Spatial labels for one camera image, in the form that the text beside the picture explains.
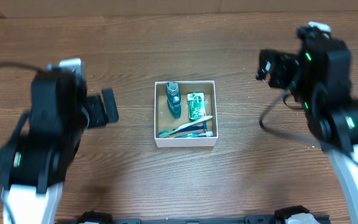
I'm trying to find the white green toothbrush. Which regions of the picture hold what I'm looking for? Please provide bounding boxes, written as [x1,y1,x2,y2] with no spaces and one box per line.
[158,115,213,138]

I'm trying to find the blue mouthwash bottle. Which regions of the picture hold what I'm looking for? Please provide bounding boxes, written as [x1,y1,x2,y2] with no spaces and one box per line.
[165,82,181,119]

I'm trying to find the green soap packet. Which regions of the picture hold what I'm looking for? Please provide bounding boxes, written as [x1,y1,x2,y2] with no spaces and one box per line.
[186,92,206,121]

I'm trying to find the red white toothpaste tube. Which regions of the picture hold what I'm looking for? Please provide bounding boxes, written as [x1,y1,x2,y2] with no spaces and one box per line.
[176,131,214,138]

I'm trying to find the blue disposable razor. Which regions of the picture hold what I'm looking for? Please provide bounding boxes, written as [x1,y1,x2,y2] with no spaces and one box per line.
[178,121,208,133]

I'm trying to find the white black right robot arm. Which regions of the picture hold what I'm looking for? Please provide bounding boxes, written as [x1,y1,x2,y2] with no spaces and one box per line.
[256,22,358,223]

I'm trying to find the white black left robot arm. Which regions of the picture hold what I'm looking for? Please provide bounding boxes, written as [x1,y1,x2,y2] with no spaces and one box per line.
[0,68,119,223]

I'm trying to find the white open cardboard box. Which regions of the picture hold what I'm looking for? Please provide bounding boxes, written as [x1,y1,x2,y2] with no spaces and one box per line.
[154,80,219,147]

